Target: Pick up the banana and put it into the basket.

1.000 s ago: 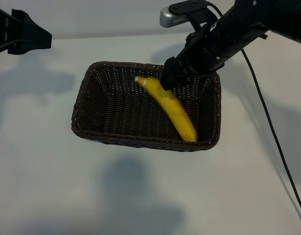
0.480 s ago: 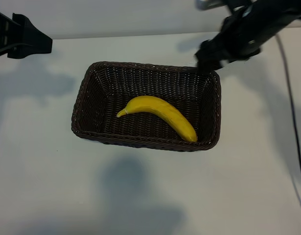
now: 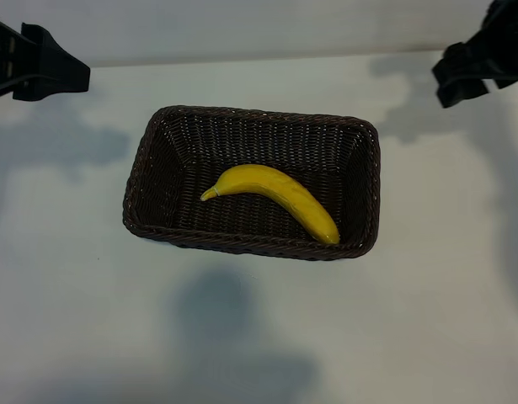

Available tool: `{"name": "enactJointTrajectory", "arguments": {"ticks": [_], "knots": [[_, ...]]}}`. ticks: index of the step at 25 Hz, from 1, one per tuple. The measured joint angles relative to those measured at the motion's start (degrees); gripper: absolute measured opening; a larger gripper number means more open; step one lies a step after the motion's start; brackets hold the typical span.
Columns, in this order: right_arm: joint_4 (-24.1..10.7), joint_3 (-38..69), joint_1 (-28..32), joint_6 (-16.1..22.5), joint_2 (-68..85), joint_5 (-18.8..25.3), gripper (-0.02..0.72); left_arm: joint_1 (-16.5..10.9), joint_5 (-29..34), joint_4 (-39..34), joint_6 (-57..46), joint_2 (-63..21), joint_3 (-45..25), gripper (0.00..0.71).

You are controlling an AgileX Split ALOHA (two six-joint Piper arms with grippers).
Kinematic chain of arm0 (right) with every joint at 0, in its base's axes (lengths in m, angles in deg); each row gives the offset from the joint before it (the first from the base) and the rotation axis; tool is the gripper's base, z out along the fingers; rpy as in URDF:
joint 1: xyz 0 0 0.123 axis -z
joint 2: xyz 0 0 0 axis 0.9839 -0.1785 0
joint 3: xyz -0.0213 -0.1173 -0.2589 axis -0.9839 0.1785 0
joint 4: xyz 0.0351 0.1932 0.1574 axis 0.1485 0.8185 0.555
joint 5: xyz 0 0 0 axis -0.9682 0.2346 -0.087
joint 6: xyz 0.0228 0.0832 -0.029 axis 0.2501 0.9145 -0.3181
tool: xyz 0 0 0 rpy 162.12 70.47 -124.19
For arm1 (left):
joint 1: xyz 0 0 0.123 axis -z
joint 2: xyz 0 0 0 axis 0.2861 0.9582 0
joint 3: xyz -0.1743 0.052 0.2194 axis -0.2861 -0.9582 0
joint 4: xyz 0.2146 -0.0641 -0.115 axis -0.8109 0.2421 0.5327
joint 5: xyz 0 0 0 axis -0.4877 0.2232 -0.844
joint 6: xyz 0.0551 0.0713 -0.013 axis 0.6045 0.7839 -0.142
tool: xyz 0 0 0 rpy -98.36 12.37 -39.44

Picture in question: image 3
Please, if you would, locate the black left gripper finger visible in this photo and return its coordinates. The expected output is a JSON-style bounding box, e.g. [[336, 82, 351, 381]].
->
[[12, 23, 92, 103], [0, 14, 24, 104]]

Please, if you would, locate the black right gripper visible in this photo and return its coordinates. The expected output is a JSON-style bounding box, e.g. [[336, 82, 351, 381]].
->
[[430, 0, 518, 109]]

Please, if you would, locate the dark brown wicker basket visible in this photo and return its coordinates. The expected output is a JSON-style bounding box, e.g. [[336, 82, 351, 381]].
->
[[120, 104, 380, 262]]

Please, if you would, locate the yellow banana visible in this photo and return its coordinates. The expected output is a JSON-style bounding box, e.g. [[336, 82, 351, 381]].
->
[[200, 163, 341, 246]]

